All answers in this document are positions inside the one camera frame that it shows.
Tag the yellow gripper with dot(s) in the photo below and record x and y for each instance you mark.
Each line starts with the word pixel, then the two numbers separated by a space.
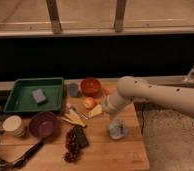
pixel 97 110

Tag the dark felt eraser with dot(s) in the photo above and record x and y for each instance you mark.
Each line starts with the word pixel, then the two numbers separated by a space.
pixel 81 137

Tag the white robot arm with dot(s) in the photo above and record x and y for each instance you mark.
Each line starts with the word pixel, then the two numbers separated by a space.
pixel 128 88

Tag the green plastic tray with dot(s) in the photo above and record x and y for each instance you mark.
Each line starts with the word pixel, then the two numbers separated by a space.
pixel 20 100

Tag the red yellow apple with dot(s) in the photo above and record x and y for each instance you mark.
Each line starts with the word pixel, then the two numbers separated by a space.
pixel 90 102

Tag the red measuring spoon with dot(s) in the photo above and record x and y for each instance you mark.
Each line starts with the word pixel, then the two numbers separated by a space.
pixel 108 91

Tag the red bowl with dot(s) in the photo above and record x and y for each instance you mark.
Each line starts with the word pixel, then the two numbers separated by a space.
pixel 90 87

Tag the grey blue cup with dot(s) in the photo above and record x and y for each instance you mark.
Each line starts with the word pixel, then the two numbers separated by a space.
pixel 73 89

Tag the brown grape bunch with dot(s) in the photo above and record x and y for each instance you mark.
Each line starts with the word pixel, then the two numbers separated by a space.
pixel 72 146

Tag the purple bowl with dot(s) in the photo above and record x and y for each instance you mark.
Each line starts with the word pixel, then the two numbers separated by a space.
pixel 43 124

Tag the grey blue sponge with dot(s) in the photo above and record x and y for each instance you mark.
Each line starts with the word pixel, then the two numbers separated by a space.
pixel 39 96

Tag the white cup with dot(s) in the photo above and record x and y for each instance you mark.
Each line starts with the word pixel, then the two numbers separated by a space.
pixel 14 126

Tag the light wooden cutting board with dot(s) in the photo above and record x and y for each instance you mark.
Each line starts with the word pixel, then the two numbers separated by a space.
pixel 12 154

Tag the black handled knife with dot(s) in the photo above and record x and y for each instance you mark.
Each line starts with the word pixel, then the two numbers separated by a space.
pixel 24 158

